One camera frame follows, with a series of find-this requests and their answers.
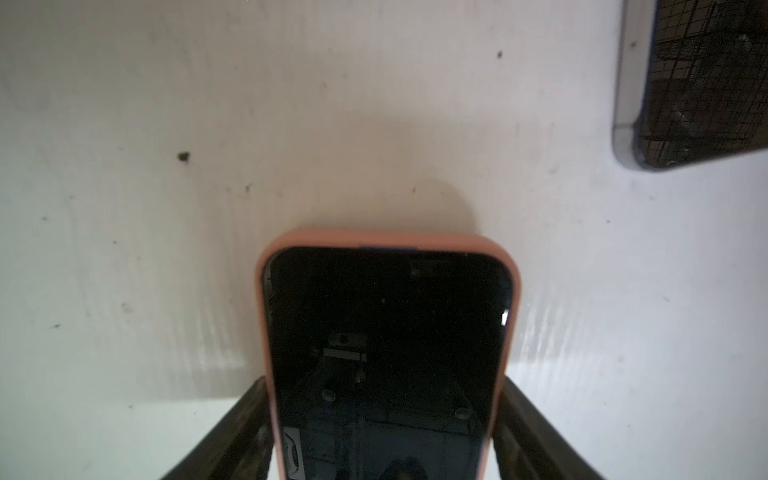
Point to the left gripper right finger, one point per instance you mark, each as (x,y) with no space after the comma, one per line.
(527,446)

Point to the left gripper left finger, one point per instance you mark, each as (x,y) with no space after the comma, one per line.
(239,446)

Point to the phone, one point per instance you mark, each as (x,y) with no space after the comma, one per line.
(691,83)
(384,352)

